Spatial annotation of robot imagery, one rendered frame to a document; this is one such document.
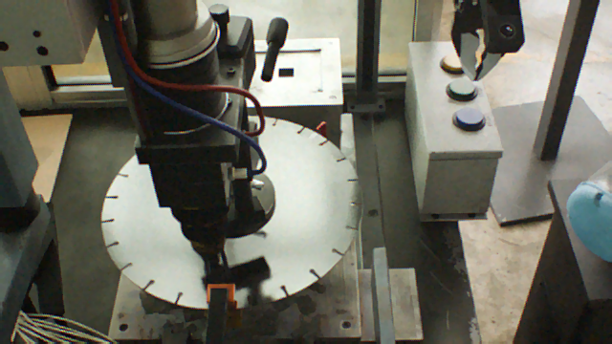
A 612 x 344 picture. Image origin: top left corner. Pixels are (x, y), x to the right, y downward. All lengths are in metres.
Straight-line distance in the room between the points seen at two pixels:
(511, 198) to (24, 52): 1.90
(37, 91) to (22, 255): 0.69
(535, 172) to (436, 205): 1.23
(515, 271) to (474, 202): 0.96
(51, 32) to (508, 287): 1.73
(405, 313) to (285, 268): 0.20
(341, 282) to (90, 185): 0.52
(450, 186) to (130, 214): 0.48
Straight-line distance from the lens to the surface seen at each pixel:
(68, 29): 0.47
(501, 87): 2.69
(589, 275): 1.15
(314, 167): 0.96
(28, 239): 0.82
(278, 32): 0.72
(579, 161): 2.43
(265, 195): 0.91
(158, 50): 0.53
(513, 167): 2.35
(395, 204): 1.19
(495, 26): 0.94
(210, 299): 0.79
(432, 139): 1.08
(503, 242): 2.16
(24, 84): 1.45
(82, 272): 1.16
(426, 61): 1.23
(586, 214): 0.98
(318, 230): 0.88
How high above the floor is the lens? 1.62
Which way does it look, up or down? 45 degrees down
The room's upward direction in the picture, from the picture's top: 3 degrees counter-clockwise
